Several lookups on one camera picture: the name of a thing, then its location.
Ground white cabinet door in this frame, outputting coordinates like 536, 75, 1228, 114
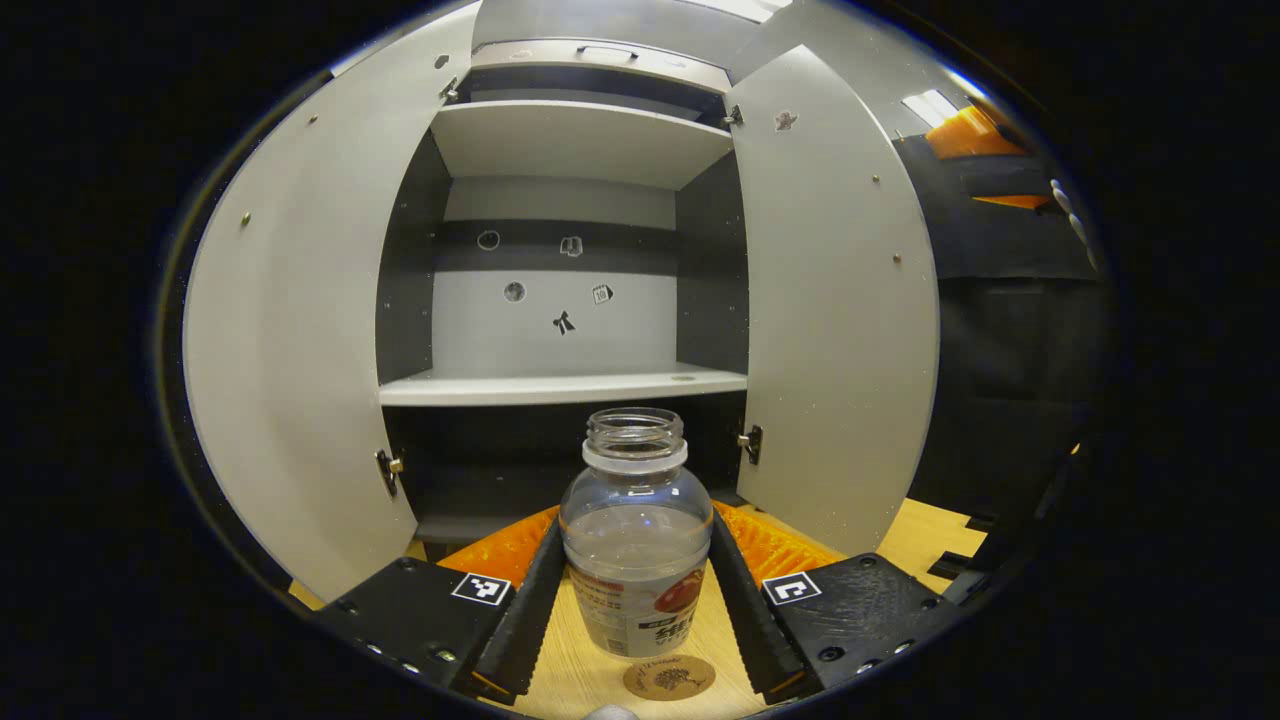
183, 5, 481, 603
725, 43, 941, 559

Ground white cabinet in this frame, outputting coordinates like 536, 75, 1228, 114
375, 38, 751, 546

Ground white cabinet shelf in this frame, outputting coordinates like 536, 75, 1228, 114
430, 100, 736, 191
378, 363, 749, 408

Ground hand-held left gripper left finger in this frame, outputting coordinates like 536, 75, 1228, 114
318, 505, 568, 706

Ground clear plastic bottle red label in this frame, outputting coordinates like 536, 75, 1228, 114
558, 407, 715, 659

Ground black backdrop cloth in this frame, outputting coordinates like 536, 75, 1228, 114
900, 135, 1111, 601

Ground round brown coaster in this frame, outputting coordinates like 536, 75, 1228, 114
622, 654, 717, 702

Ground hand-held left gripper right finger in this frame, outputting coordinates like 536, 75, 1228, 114
708, 500, 966, 704

